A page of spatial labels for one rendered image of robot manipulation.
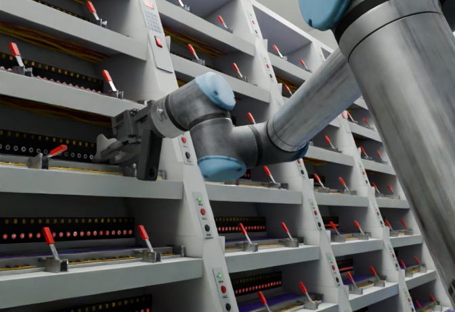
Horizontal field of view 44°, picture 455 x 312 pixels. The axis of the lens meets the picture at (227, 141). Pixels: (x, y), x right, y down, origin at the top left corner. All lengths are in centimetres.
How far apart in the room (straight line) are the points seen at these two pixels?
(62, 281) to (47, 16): 60
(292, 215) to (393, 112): 150
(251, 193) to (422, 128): 120
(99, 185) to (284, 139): 40
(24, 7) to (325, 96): 69
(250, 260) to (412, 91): 109
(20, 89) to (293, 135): 54
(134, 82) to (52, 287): 71
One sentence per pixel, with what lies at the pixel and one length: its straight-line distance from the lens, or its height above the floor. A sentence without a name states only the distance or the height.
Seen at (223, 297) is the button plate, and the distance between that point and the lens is 143.
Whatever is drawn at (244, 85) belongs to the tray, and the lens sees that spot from 199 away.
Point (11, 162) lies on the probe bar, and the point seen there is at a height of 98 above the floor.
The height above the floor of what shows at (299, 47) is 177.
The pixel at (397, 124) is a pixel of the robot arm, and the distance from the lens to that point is 58.
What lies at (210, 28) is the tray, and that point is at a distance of 198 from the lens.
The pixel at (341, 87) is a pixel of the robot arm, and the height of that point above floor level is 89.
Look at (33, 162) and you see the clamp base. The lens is 115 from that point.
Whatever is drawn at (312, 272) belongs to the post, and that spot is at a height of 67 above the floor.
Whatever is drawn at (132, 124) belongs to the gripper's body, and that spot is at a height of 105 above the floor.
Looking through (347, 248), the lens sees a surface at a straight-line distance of 226.
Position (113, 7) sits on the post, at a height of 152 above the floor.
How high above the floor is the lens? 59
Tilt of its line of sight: 17 degrees up
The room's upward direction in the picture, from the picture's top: 16 degrees counter-clockwise
